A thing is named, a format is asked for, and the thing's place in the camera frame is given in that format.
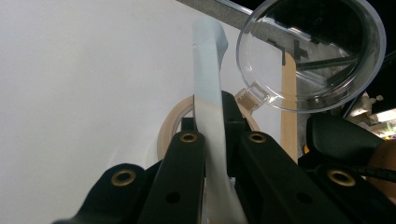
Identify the clear round plastic lid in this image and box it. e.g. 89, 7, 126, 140
235, 0, 388, 114

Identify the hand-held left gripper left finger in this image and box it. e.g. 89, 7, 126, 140
181, 117, 197, 134

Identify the white and blue pouch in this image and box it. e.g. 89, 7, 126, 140
191, 15, 250, 224

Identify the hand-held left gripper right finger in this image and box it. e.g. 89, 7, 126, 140
219, 90, 252, 135

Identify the pale grey table mat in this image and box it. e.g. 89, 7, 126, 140
0, 0, 286, 224

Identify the right hand-held gripper black cable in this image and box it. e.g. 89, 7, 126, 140
353, 165, 396, 183

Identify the beige tape roll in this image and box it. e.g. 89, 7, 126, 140
156, 88, 262, 163

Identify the aluminium rail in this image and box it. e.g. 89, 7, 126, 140
214, 0, 255, 16

